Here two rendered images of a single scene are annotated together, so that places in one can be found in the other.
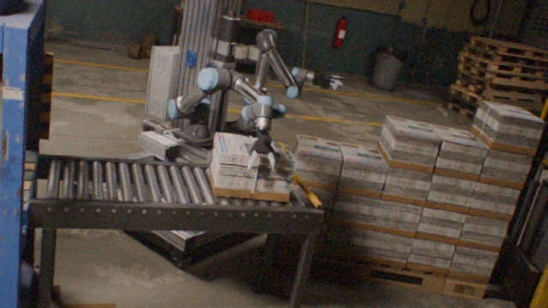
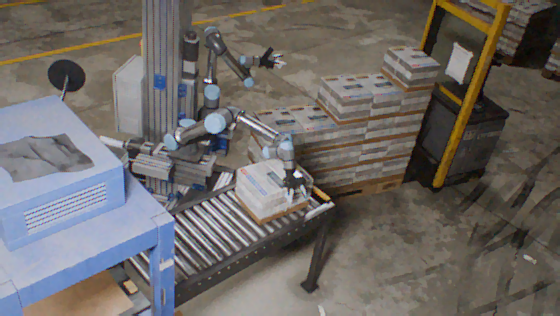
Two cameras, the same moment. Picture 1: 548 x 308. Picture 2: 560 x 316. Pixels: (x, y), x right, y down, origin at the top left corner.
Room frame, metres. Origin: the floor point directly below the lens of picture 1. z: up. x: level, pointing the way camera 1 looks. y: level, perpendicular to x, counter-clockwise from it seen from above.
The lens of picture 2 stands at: (0.39, 1.22, 2.95)
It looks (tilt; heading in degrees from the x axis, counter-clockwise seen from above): 36 degrees down; 334
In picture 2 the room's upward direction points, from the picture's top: 9 degrees clockwise
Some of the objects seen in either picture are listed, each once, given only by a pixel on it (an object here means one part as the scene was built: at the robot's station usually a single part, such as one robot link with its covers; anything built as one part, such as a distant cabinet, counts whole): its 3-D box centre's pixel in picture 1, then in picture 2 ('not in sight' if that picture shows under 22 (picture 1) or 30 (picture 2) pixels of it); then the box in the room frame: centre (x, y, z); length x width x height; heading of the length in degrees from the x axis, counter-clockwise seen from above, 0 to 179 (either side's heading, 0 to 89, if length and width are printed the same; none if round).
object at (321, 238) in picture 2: (298, 288); (317, 254); (2.54, -0.27, 0.34); 0.06 x 0.06 x 0.68; 21
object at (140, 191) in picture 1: (139, 185); (199, 238); (2.47, 0.61, 0.77); 0.47 x 0.05 x 0.05; 21
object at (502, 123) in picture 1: (480, 200); (393, 122); (3.57, -1.45, 0.65); 0.39 x 0.30 x 1.29; 3
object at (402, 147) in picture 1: (408, 144); (343, 99); (3.53, -0.85, 0.95); 0.38 x 0.29 x 0.23; 4
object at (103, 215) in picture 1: (187, 217); (253, 253); (2.31, 0.33, 0.74); 1.34 x 0.05 x 0.12; 111
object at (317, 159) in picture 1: (368, 213); (318, 155); (3.52, -0.72, 0.42); 1.17 x 0.39 x 0.83; 93
